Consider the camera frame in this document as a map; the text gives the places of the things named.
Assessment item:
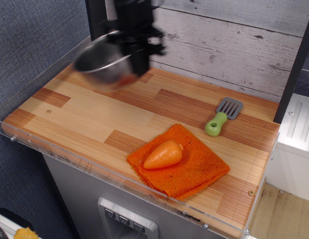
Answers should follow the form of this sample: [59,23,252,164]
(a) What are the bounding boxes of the orange plastic toy carrot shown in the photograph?
[143,140,183,170]

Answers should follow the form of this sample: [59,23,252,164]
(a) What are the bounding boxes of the dark vertical post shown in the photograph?
[273,0,309,123]
[85,0,109,41]

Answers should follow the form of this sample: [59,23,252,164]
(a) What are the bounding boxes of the orange knitted cloth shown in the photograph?
[127,124,230,201]

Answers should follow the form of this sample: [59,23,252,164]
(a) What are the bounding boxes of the yellow crumpled object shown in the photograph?
[13,228,39,239]

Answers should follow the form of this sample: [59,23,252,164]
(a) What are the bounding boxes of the dark right vertical post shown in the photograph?
[273,0,309,123]

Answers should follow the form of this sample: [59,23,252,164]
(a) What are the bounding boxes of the stainless steel pot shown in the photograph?
[73,31,139,92]

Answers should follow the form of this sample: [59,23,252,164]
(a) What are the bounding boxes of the white toy sink unit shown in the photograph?
[265,94,309,201]

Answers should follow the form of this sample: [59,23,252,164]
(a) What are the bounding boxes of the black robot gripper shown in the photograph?
[102,0,166,77]

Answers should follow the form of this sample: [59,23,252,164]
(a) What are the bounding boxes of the grey spatula with green handle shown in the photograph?
[205,97,243,136]

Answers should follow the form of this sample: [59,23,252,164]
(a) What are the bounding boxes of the grey toy fridge cabinet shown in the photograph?
[44,155,222,239]

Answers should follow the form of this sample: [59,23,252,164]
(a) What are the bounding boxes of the dark left vertical post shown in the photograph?
[85,0,109,41]

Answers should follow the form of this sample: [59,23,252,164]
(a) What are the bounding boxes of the clear acrylic table guard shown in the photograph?
[0,43,279,239]

